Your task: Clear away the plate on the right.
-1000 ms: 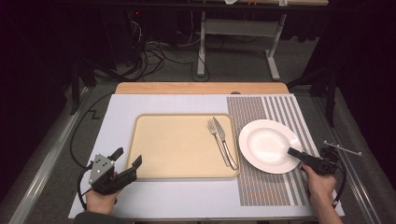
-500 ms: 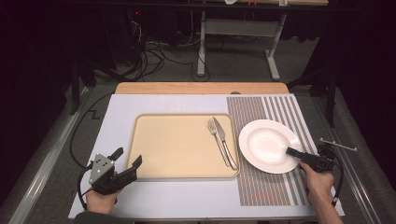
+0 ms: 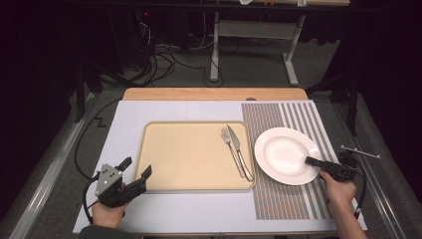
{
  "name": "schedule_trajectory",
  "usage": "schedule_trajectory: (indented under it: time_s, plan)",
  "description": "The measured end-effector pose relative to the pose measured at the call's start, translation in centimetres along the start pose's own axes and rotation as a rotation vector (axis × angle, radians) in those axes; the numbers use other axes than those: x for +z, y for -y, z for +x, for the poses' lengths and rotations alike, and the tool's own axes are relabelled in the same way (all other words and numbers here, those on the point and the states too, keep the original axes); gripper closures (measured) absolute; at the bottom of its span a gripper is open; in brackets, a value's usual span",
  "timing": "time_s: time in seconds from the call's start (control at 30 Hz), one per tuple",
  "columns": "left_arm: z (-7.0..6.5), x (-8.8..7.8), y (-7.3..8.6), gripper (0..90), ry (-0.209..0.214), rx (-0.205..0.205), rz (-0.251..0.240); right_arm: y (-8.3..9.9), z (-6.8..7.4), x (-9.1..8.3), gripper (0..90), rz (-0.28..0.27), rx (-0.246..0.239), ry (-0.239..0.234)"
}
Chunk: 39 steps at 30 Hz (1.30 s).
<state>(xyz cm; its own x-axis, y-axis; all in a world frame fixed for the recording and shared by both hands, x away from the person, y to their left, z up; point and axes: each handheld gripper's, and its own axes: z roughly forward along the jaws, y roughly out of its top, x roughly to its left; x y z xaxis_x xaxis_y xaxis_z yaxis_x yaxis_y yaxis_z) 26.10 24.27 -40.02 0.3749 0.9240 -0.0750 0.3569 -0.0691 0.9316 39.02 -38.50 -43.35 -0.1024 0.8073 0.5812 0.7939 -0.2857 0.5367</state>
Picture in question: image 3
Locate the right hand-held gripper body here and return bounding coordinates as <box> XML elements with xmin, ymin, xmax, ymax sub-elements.
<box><xmin>317</xmin><ymin>144</ymin><xmax>381</xmax><ymax>183</ymax></box>

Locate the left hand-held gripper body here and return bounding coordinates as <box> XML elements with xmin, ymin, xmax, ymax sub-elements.
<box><xmin>94</xmin><ymin>162</ymin><xmax>147</xmax><ymax>209</ymax></box>

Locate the white ceramic plate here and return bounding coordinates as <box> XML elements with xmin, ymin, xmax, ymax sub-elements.
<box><xmin>254</xmin><ymin>126</ymin><xmax>322</xmax><ymax>186</ymax></box>

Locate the beige plastic tray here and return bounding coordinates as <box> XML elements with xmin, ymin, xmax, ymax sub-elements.
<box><xmin>133</xmin><ymin>120</ymin><xmax>257</xmax><ymax>193</ymax></box>

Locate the silver table knife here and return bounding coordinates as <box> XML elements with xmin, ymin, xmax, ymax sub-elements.
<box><xmin>226</xmin><ymin>123</ymin><xmax>255</xmax><ymax>183</ymax></box>

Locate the silver fork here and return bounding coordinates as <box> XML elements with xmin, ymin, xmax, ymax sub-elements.
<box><xmin>221</xmin><ymin>125</ymin><xmax>248</xmax><ymax>179</ymax></box>

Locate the person's right hand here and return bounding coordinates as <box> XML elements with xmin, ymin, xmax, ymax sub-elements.
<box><xmin>318</xmin><ymin>168</ymin><xmax>358</xmax><ymax>207</ymax></box>

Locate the person's left hand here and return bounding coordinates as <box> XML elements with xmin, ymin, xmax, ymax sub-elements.
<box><xmin>92</xmin><ymin>199</ymin><xmax>128</xmax><ymax>230</ymax></box>

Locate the grey striped placemat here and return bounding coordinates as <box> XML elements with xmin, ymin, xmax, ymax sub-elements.
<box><xmin>241</xmin><ymin>102</ymin><xmax>336</xmax><ymax>221</ymax></box>

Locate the black stand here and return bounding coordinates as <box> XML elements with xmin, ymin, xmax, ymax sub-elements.
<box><xmin>305</xmin><ymin>71</ymin><xmax>361</xmax><ymax>136</ymax></box>
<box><xmin>74</xmin><ymin>63</ymin><xmax>104</xmax><ymax>123</ymax></box>

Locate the dark equipment with red light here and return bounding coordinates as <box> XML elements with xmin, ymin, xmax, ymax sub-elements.
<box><xmin>133</xmin><ymin>9</ymin><xmax>155</xmax><ymax>68</ymax></box>

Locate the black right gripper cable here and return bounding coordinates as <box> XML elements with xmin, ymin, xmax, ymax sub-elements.
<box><xmin>351</xmin><ymin>158</ymin><xmax>368</xmax><ymax>220</ymax></box>

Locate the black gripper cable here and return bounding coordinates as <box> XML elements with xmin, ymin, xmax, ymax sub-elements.
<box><xmin>73</xmin><ymin>99</ymin><xmax>120</xmax><ymax>225</ymax></box>
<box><xmin>351</xmin><ymin>158</ymin><xmax>368</xmax><ymax>220</ymax></box>

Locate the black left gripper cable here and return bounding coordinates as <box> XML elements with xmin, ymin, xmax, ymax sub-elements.
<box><xmin>73</xmin><ymin>99</ymin><xmax>120</xmax><ymax>225</ymax></box>

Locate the aluminium rail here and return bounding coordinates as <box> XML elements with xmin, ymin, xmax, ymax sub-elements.
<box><xmin>9</xmin><ymin>93</ymin><xmax>96</xmax><ymax>239</ymax></box>
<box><xmin>331</xmin><ymin>103</ymin><xmax>399</xmax><ymax>239</ymax></box>

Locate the bundle of floor cables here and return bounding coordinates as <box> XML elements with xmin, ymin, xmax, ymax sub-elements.
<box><xmin>128</xmin><ymin>43</ymin><xmax>224</xmax><ymax>88</ymax></box>

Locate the white metal desk frame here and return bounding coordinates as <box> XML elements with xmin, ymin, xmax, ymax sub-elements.
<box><xmin>209</xmin><ymin>11</ymin><xmax>308</xmax><ymax>87</ymax></box>

